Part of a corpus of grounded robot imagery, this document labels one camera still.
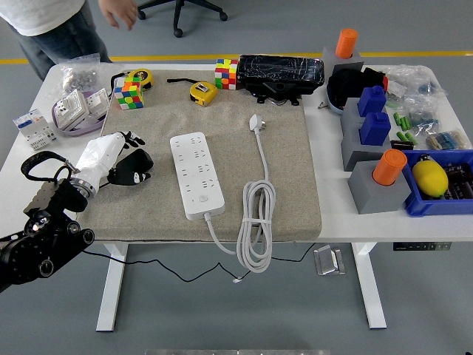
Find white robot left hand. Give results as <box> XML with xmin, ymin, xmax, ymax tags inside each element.
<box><xmin>72</xmin><ymin>130</ymin><xmax>152</xmax><ymax>196</ymax></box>

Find person's left hand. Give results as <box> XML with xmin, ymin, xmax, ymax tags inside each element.
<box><xmin>98</xmin><ymin>0</ymin><xmax>140</xmax><ymax>31</ymax></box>

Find black plug adapter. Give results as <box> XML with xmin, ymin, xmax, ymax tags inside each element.
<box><xmin>117</xmin><ymin>149</ymin><xmax>154</xmax><ymax>175</ymax></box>

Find white power strip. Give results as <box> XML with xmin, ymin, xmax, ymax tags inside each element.
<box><xmin>169</xmin><ymin>132</ymin><xmax>225</xmax><ymax>222</ymax></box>

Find thin black adapter cord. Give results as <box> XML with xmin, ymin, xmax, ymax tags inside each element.
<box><xmin>81</xmin><ymin>248</ymin><xmax>249</xmax><ymax>284</ymax></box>

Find purple basket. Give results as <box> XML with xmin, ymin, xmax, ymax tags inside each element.
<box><xmin>50</xmin><ymin>88</ymin><xmax>112</xmax><ymax>138</ymax></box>

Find black office chair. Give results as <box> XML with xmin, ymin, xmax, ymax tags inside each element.
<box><xmin>137</xmin><ymin>0</ymin><xmax>229</xmax><ymax>38</ymax></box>

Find white circuit breaker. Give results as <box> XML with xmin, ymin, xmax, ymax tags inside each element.
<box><xmin>13</xmin><ymin>108</ymin><xmax>58</xmax><ymax>152</ymax></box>

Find yellow black tape measure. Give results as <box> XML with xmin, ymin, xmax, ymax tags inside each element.
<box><xmin>109</xmin><ymin>68</ymin><xmax>154</xmax><ymax>93</ymax></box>

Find colourful puzzle cube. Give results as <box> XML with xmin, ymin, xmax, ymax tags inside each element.
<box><xmin>113</xmin><ymin>72</ymin><xmax>145</xmax><ymax>111</ymax></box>
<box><xmin>214</xmin><ymin>58</ymin><xmax>239</xmax><ymax>91</ymax></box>

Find person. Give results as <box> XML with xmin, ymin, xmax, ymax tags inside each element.
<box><xmin>0</xmin><ymin>0</ymin><xmax>112</xmax><ymax>81</ymax></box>

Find clear bag of screws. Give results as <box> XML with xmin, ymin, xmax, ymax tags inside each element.
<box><xmin>55</xmin><ymin>53</ymin><xmax>125</xmax><ymax>98</ymax></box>

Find white table leg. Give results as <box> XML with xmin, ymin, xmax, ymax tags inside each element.
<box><xmin>95</xmin><ymin>243</ymin><xmax>129</xmax><ymax>332</ymax></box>
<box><xmin>350</xmin><ymin>243</ymin><xmax>388</xmax><ymax>330</ymax></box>

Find black wrapped device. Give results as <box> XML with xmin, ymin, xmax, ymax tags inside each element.
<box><xmin>236</xmin><ymin>54</ymin><xmax>325</xmax><ymax>107</ymax></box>

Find grey-brown mat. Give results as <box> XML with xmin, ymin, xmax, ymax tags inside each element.
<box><xmin>79</xmin><ymin>69</ymin><xmax>322</xmax><ymax>243</ymax></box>

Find grey block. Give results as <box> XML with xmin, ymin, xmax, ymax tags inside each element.
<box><xmin>347</xmin><ymin>161</ymin><xmax>413</xmax><ymax>215</ymax></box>
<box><xmin>321</xmin><ymin>46</ymin><xmax>365</xmax><ymax>75</ymax></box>
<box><xmin>339</xmin><ymin>97</ymin><xmax>370</xmax><ymax>130</ymax></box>
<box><xmin>340</xmin><ymin>124</ymin><xmax>393</xmax><ymax>172</ymax></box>

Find orange cylinder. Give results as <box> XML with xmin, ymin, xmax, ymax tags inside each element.
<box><xmin>372</xmin><ymin>149</ymin><xmax>408</xmax><ymax>187</ymax></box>
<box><xmin>335</xmin><ymin>28</ymin><xmax>358</xmax><ymax>59</ymax></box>

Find light blue bowl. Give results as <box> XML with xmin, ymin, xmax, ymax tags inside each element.
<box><xmin>326</xmin><ymin>83</ymin><xmax>350</xmax><ymax>117</ymax></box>

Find black cloth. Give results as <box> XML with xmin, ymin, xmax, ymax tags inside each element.
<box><xmin>327</xmin><ymin>67</ymin><xmax>388</xmax><ymax>112</ymax></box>

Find blue block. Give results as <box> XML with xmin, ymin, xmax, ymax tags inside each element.
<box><xmin>357</xmin><ymin>85</ymin><xmax>388</xmax><ymax>118</ymax></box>
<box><xmin>358</xmin><ymin>112</ymin><xmax>392</xmax><ymax>146</ymax></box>

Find clear bag of connectors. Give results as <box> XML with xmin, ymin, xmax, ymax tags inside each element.
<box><xmin>386</xmin><ymin>64</ymin><xmax>450</xmax><ymax>99</ymax></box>

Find clear bag blue components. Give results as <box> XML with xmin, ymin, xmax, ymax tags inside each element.
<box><xmin>404</xmin><ymin>94</ymin><xmax>444</xmax><ymax>130</ymax></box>

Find blue plastic bin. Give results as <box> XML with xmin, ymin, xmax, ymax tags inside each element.
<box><xmin>401</xmin><ymin>149</ymin><xmax>473</xmax><ymax>218</ymax></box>

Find yellow lemon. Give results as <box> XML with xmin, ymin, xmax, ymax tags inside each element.
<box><xmin>412</xmin><ymin>159</ymin><xmax>449</xmax><ymax>197</ymax></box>

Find table control panel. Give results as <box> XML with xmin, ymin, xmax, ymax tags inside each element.
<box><xmin>392</xmin><ymin>242</ymin><xmax>452</xmax><ymax>251</ymax></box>

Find clear bag of resistors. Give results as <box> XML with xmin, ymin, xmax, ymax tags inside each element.
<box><xmin>424</xmin><ymin>127</ymin><xmax>469</xmax><ymax>152</ymax></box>

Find dark capacitors heap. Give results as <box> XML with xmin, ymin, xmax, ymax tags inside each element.
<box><xmin>441</xmin><ymin>162</ymin><xmax>473</xmax><ymax>200</ymax></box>

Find white switch panel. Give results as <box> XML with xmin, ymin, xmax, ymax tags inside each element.
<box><xmin>85</xmin><ymin>90</ymin><xmax>111</xmax><ymax>121</ymax></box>

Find white power strip cable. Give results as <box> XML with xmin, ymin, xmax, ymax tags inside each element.
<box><xmin>203</xmin><ymin>113</ymin><xmax>277</xmax><ymax>274</ymax></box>

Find thin black cable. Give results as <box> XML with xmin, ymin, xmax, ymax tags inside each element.
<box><xmin>271</xmin><ymin>242</ymin><xmax>316</xmax><ymax>262</ymax></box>

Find silver metal bracket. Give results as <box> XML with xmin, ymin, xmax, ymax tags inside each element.
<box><xmin>313</xmin><ymin>245</ymin><xmax>347</xmax><ymax>277</ymax></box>

